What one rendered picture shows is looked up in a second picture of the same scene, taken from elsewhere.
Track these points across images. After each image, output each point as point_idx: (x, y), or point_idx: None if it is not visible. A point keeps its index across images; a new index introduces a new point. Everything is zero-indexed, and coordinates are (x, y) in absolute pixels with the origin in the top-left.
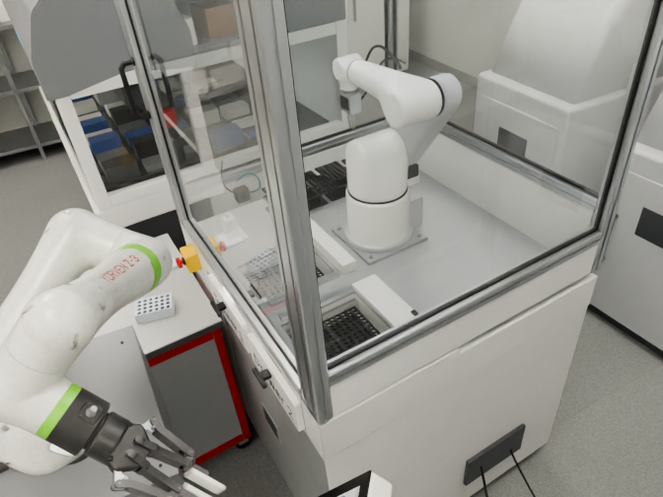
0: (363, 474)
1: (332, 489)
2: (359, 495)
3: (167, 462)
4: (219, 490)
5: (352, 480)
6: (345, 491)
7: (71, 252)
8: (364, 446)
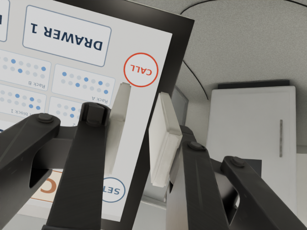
0: (130, 226)
1: (146, 176)
2: (107, 221)
3: (181, 196)
4: (152, 118)
5: (134, 210)
6: (127, 199)
7: None
8: None
